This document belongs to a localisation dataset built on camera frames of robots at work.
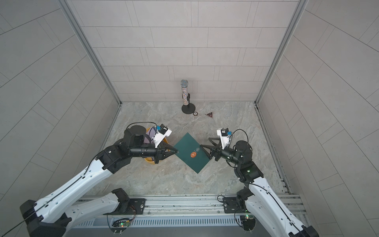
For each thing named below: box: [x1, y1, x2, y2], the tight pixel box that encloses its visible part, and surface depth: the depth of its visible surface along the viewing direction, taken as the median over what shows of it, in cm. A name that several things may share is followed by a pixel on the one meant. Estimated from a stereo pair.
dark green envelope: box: [173, 132, 211, 174], surface depth 67 cm
